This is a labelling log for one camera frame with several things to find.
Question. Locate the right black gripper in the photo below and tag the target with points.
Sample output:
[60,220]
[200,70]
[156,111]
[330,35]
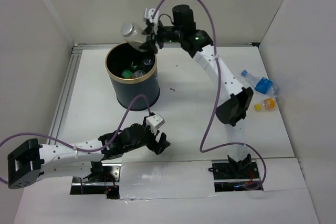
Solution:
[151,47]

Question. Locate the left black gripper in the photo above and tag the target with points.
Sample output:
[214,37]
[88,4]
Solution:
[158,147]

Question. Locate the large clear crushed bottle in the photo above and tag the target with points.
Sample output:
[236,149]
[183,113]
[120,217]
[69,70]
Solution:
[147,63]

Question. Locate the red-label clear water bottle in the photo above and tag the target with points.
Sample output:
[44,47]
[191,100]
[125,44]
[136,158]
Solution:
[137,74]

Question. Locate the green plastic bottle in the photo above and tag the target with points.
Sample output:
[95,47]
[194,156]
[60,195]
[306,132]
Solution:
[129,70]

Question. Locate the small orange yellow-capped bottle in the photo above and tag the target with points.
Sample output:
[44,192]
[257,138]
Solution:
[268,104]

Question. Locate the blue-label clear bottle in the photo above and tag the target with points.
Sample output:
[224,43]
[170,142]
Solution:
[261,84]

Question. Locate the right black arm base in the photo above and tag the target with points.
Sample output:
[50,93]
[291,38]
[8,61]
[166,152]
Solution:
[225,180]

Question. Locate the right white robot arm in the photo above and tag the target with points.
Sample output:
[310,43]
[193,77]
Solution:
[233,98]

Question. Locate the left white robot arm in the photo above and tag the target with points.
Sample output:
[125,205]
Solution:
[32,161]

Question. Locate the dark cylindrical bin gold rim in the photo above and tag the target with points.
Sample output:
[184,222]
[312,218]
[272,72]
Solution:
[117,59]

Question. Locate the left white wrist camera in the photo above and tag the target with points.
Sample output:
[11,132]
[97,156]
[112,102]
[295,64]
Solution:
[154,122]

